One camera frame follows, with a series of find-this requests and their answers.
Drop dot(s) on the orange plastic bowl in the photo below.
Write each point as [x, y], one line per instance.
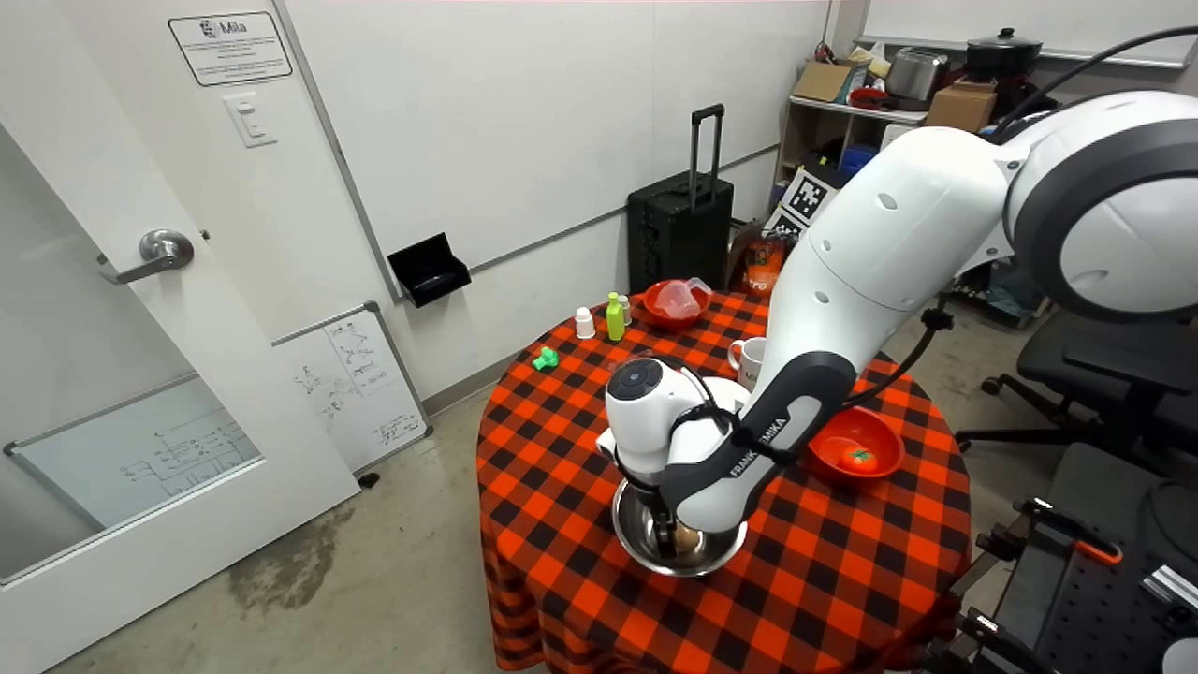
[855, 448]

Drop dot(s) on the small white bottle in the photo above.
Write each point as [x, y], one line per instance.
[586, 324]

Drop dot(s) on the door sign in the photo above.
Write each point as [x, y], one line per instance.
[228, 49]

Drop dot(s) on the red black checkered tablecloth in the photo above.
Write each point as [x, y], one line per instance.
[829, 579]

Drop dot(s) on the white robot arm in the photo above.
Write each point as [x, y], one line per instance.
[1096, 198]

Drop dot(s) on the silver door handle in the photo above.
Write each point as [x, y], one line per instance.
[160, 253]

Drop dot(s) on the white door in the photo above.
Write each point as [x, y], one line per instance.
[153, 434]

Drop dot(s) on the black wall holder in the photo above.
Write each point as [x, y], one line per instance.
[427, 270]

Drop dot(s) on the green bottle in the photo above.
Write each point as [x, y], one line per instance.
[617, 314]

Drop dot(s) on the white mug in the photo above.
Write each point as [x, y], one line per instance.
[746, 352]

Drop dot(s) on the red bowl with plastic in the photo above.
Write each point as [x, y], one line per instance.
[677, 304]

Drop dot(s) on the steel mixing bowl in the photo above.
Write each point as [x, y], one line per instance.
[656, 539]

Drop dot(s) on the small whiteboard leaning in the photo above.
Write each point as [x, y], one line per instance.
[358, 388]

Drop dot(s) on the calibration tag board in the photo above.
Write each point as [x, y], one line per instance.
[802, 198]

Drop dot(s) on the orange black clamp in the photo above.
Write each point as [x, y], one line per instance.
[1009, 539]

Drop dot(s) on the black suitcase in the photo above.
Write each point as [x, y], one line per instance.
[679, 224]

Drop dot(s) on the green toy near edge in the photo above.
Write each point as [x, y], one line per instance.
[547, 361]

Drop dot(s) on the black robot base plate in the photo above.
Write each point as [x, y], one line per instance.
[1058, 612]

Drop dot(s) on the storage shelf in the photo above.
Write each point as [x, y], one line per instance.
[848, 107]

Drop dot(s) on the black office chair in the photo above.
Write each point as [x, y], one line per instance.
[1126, 388]

